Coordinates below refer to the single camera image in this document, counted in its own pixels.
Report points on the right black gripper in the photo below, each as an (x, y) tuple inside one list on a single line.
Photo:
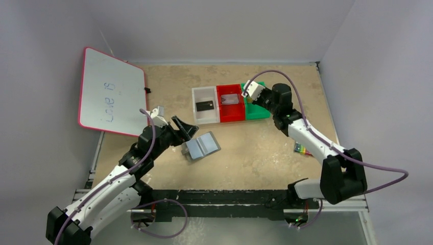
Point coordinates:
[(258, 97)]

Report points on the aluminium frame rail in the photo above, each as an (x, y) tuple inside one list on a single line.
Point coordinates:
[(250, 198)]

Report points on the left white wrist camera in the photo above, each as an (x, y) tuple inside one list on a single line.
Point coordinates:
[(157, 114)]

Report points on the silver pink credit card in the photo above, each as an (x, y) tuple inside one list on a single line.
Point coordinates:
[(229, 99)]

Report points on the red plastic bin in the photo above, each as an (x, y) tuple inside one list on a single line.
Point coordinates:
[(230, 113)]

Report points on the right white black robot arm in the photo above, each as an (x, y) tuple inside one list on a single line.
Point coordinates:
[(341, 177)]

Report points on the box of coloured markers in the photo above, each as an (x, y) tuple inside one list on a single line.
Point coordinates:
[(298, 148)]

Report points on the green plastic bin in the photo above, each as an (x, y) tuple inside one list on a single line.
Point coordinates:
[(253, 112)]

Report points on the white plastic bin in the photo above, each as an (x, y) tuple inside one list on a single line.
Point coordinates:
[(200, 94)]

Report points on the grey leather card holder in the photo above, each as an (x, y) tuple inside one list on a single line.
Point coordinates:
[(200, 147)]

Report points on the black credit card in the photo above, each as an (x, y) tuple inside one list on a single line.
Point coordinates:
[(204, 106)]

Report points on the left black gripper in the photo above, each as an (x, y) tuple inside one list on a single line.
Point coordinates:
[(176, 132)]

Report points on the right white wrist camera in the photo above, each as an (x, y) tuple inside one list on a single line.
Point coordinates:
[(252, 90)]

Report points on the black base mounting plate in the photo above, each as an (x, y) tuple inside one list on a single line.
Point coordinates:
[(166, 209)]

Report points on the white board with pink frame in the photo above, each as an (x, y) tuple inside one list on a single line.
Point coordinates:
[(111, 95)]

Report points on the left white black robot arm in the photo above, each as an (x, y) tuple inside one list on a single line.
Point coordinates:
[(121, 190)]

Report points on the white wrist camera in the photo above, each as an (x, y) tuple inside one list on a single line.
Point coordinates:
[(252, 90), (157, 114)]

